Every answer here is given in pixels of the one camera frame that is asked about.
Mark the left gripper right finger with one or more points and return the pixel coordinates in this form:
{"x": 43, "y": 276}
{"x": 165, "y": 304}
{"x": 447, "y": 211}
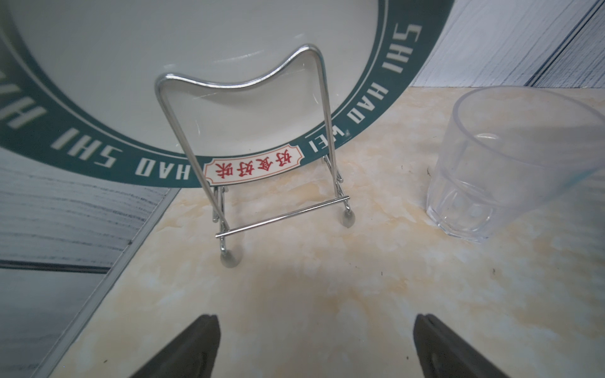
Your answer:
{"x": 443, "y": 353}

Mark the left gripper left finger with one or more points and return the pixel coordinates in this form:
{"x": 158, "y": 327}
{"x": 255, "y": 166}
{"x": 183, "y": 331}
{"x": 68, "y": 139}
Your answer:
{"x": 192, "y": 353}

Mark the green rimmed plate on stand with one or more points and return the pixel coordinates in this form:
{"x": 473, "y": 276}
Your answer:
{"x": 258, "y": 87}

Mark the wire plate stand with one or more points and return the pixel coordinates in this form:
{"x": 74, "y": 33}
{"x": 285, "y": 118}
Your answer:
{"x": 217, "y": 196}

